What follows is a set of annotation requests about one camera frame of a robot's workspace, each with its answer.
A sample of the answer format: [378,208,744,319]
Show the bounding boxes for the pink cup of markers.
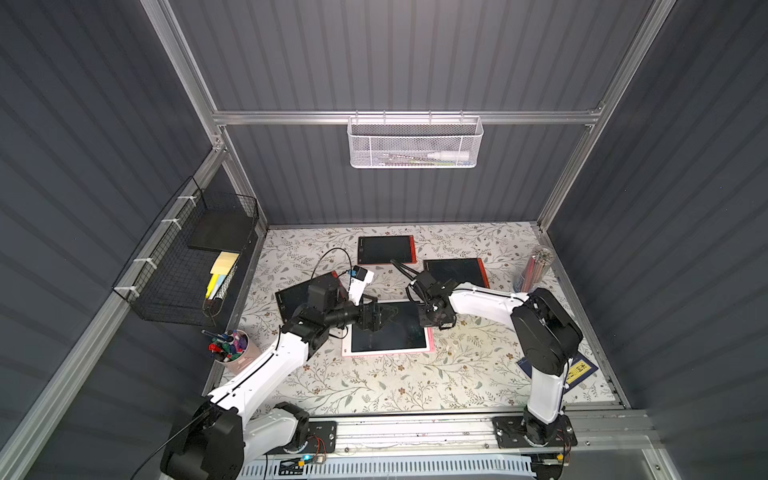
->
[201,329,262,368]

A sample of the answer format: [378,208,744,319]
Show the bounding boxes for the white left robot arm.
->
[160,268,382,479]

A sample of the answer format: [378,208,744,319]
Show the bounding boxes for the pink white writing tablet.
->
[342,301,435,358]

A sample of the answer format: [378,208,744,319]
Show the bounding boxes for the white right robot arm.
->
[405,267,584,446]

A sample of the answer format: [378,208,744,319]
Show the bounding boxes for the clear cup of pencils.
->
[513,246,556,293]

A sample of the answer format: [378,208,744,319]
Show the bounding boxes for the black wire wall basket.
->
[113,178,260,329]

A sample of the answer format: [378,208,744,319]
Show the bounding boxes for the yellow sticky notes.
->
[205,252,239,300]

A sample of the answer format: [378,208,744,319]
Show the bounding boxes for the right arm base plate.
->
[491,414,578,451]

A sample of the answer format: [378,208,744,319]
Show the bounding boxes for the red tablet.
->
[423,258,489,288]
[357,235,417,265]
[274,271,348,323]

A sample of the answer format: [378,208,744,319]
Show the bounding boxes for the dark blue notebook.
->
[515,353,600,392]

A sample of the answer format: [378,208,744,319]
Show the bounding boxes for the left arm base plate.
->
[268,421,338,455]

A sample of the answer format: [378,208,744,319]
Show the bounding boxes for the white wire mesh basket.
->
[346,114,484,169]

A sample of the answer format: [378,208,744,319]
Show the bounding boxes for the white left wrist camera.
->
[348,265,374,306]

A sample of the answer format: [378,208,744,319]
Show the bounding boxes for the white marker in basket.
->
[427,151,471,164]

